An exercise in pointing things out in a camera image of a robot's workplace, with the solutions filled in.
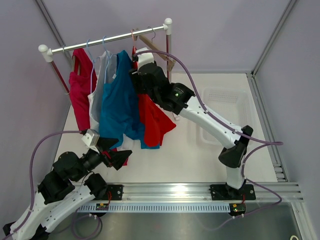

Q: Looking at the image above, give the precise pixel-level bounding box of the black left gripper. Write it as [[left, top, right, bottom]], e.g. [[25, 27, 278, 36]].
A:
[[72, 137, 132, 182]]

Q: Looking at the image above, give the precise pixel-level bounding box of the blue t shirt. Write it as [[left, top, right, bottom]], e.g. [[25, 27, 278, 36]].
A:
[[98, 50, 160, 149]]

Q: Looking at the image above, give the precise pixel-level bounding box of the light blue hanger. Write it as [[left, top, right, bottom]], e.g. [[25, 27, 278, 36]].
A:
[[86, 39, 97, 94], [102, 36, 117, 84]]

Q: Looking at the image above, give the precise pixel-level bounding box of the red t shirt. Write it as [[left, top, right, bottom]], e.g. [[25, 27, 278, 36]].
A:
[[132, 46, 177, 148]]

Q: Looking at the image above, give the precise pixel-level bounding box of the pink wire hanger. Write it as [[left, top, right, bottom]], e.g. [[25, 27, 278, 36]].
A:
[[130, 29, 137, 55]]

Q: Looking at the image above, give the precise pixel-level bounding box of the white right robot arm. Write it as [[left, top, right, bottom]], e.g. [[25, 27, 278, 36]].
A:
[[128, 62, 253, 199]]

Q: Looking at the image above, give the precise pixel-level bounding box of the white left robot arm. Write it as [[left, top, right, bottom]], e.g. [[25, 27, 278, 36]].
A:
[[3, 133, 132, 240]]

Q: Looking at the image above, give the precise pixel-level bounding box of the white t shirt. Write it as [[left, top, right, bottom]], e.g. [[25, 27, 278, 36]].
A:
[[87, 51, 137, 152]]

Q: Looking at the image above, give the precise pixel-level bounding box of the magenta t shirt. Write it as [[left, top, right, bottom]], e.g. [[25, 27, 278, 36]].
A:
[[69, 48, 97, 131]]

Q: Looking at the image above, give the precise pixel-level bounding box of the white plastic basket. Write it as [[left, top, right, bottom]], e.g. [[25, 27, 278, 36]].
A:
[[196, 86, 255, 148]]

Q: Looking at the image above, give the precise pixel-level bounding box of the clothes rack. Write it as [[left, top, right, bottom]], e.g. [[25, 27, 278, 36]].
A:
[[38, 17, 173, 95]]

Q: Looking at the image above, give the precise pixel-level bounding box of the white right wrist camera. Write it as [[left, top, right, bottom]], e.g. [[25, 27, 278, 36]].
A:
[[137, 52, 155, 69]]

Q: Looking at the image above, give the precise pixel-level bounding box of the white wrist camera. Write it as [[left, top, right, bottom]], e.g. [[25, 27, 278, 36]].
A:
[[81, 129, 100, 149], [137, 52, 155, 69]]

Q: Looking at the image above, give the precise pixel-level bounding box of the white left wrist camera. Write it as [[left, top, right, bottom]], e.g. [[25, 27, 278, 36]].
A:
[[81, 129, 100, 149]]

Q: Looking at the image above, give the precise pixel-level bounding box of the white slotted cable duct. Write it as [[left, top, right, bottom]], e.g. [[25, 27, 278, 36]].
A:
[[78, 203, 231, 213]]

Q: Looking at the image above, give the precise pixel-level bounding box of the aluminium mounting rail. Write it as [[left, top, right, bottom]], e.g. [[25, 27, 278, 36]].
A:
[[72, 181, 305, 203]]

